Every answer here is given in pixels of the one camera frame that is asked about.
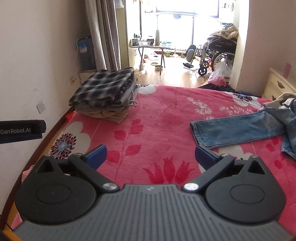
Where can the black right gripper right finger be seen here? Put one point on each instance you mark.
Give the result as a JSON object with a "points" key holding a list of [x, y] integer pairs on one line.
{"points": [[215, 167]]}

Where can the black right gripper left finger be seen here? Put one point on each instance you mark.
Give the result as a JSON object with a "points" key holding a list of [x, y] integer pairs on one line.
{"points": [[86, 166]]}

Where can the black white plaid garment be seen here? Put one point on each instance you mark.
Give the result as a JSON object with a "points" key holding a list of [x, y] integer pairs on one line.
{"points": [[103, 85]]}

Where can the folding table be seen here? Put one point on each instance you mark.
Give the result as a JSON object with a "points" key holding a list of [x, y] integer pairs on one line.
{"points": [[140, 48]]}

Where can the pink slipper near bed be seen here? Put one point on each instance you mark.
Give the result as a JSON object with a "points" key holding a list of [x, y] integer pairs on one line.
{"points": [[24, 175]]}

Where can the red gift box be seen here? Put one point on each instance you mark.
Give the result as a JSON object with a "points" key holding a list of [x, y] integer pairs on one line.
{"points": [[69, 116]]}

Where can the pink floral bed blanket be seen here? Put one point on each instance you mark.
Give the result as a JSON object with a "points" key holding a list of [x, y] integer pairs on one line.
{"points": [[150, 156]]}

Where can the dark blue jeans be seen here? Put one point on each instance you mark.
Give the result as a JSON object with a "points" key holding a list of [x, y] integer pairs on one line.
{"points": [[238, 129]]}

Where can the light blue jeans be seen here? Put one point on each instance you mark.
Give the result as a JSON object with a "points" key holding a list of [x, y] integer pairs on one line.
{"points": [[289, 129]]}

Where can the folded grey blanket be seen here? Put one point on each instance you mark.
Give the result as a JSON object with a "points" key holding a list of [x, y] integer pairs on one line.
{"points": [[123, 98]]}

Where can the cream dresser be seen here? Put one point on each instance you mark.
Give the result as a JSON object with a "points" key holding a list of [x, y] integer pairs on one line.
{"points": [[277, 85]]}

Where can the dark water dispenser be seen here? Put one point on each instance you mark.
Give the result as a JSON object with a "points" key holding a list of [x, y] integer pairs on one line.
{"points": [[86, 54]]}

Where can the black wheelchair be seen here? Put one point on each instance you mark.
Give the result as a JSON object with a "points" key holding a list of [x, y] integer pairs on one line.
{"points": [[220, 47]]}

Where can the purple bottle on dresser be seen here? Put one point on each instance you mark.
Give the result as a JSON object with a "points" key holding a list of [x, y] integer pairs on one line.
{"points": [[287, 70]]}

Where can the grey curtain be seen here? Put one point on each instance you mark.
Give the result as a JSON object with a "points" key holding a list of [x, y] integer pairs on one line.
{"points": [[102, 22]]}

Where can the wall switch plate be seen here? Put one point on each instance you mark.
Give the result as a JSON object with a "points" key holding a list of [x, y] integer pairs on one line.
{"points": [[40, 107]]}

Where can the wall power outlet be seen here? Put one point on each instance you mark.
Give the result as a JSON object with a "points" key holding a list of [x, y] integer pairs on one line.
{"points": [[72, 80]]}

